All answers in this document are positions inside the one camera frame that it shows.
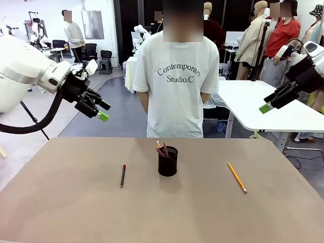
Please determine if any grey wall panel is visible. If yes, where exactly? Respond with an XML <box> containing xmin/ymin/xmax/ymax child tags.
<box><xmin>80</xmin><ymin>10</ymin><xmax>105</xmax><ymax>40</ymax></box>

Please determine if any black floor cable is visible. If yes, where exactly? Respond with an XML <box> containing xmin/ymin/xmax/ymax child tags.
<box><xmin>285</xmin><ymin>153</ymin><xmax>302</xmax><ymax>170</ymax></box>

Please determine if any black slanted tripod leg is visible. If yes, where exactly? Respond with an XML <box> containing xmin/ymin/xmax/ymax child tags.
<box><xmin>20</xmin><ymin>101</ymin><xmax>50</xmax><ymax>141</ymax></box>

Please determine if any black left arm cable sleeve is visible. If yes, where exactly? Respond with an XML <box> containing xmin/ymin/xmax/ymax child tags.
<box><xmin>0</xmin><ymin>86</ymin><xmax>64</xmax><ymax>135</ymax></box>

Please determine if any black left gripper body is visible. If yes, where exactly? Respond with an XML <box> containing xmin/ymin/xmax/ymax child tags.
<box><xmin>60</xmin><ymin>75</ymin><xmax>91</xmax><ymax>104</ymax></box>

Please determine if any black stool with bag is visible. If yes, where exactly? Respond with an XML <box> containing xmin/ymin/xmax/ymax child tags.
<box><xmin>99</xmin><ymin>50</ymin><xmax>113</xmax><ymax>75</ymax></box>

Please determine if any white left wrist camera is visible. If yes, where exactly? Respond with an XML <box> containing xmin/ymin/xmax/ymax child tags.
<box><xmin>72</xmin><ymin>59</ymin><xmax>99</xmax><ymax>82</ymax></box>

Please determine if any person in white T-shirt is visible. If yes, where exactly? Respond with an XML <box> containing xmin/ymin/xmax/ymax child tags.
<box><xmin>132</xmin><ymin>0</ymin><xmax>220</xmax><ymax>139</ymax></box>

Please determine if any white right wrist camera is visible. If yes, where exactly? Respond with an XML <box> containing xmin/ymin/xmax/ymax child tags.
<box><xmin>275</xmin><ymin>45</ymin><xmax>296</xmax><ymax>59</ymax></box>

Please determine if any person in maroon shirt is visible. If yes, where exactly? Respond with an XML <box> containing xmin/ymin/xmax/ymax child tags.
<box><xmin>203</xmin><ymin>2</ymin><xmax>226</xmax><ymax>50</ymax></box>

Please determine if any black camera tripod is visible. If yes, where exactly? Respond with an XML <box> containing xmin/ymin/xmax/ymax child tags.
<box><xmin>252</xmin><ymin>21</ymin><xmax>270</xmax><ymax>82</ymax></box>

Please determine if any mannequin in beige coat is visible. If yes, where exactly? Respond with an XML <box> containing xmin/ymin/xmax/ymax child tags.
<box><xmin>234</xmin><ymin>1</ymin><xmax>271</xmax><ymax>80</ymax></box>

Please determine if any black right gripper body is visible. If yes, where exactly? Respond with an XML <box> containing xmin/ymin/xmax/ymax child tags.
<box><xmin>285</xmin><ymin>57</ymin><xmax>324</xmax><ymax>94</ymax></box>

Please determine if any black pen with red cap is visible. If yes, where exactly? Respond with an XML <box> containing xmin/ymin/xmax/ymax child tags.
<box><xmin>119</xmin><ymin>164</ymin><xmax>127</xmax><ymax>189</ymax></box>

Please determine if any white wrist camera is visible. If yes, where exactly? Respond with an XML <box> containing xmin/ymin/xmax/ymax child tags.
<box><xmin>275</xmin><ymin>45</ymin><xmax>296</xmax><ymax>59</ymax></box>
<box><xmin>72</xmin><ymin>59</ymin><xmax>99</xmax><ymax>82</ymax></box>

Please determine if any person in red shirt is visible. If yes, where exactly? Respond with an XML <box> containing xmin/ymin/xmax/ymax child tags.
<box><xmin>260</xmin><ymin>0</ymin><xmax>302</xmax><ymax>88</ymax></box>

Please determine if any black right arm cable sleeve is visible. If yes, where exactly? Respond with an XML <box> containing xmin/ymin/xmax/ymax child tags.
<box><xmin>286</xmin><ymin>38</ymin><xmax>305</xmax><ymax>51</ymax></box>

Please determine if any black mesh pen holder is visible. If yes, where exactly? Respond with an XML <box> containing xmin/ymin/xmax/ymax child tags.
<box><xmin>157</xmin><ymin>146</ymin><xmax>179</xmax><ymax>177</ymax></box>

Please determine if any person in white long sleeves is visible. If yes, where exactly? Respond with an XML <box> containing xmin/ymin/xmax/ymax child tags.
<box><xmin>62</xmin><ymin>10</ymin><xmax>86</xmax><ymax>64</ymax></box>

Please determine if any black office chair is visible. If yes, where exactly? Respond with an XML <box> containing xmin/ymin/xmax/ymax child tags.
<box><xmin>81</xmin><ymin>43</ymin><xmax>99</xmax><ymax>62</ymax></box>

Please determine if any black arm cable sleeve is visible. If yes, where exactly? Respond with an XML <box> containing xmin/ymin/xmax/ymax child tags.
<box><xmin>0</xmin><ymin>86</ymin><xmax>64</xmax><ymax>135</ymax></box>
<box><xmin>286</xmin><ymin>38</ymin><xmax>305</xmax><ymax>51</ymax></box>

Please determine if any person in black shirt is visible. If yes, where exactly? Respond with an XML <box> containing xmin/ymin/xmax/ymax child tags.
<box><xmin>150</xmin><ymin>11</ymin><xmax>164</xmax><ymax>35</ymax></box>

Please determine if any table with white cloth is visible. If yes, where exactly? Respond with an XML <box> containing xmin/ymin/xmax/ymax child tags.
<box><xmin>123</xmin><ymin>56</ymin><xmax>142</xmax><ymax>95</ymax></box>

